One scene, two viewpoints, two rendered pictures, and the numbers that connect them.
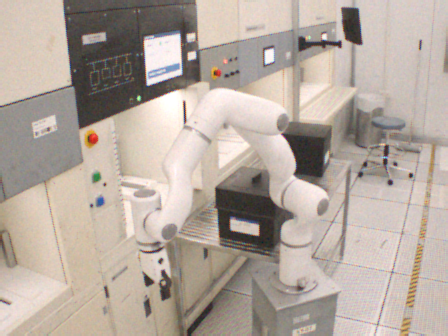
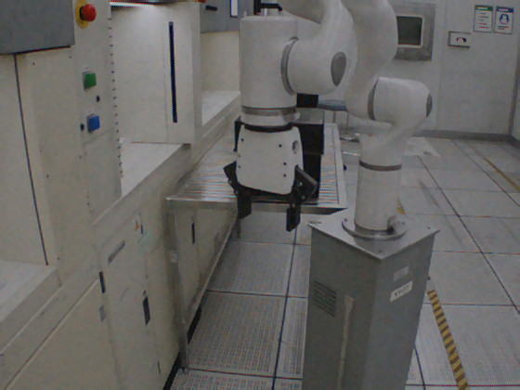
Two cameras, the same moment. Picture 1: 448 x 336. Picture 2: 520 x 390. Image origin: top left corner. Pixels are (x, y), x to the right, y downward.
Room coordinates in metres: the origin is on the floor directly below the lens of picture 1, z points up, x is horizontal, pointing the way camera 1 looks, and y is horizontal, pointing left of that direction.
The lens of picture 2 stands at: (0.47, 0.46, 1.31)
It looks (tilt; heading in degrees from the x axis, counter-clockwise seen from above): 21 degrees down; 341
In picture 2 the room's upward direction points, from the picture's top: straight up
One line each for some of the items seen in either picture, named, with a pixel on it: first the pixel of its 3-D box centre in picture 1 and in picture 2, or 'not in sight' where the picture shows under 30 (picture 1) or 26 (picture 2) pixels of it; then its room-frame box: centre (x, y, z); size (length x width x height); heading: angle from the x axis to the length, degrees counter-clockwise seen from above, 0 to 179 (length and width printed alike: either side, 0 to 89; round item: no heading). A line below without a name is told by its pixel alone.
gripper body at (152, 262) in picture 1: (153, 259); (268, 153); (1.12, 0.22, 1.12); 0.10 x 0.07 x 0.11; 38
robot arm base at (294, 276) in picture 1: (295, 260); (377, 195); (1.49, -0.25, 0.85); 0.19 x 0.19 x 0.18
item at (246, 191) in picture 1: (256, 187); (282, 123); (1.93, -0.13, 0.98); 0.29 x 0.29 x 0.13; 62
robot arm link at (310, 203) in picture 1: (304, 214); (395, 123); (1.47, -0.27, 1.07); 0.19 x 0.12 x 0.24; 38
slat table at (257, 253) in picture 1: (275, 250); (273, 227); (2.36, -0.27, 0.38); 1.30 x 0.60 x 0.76; 153
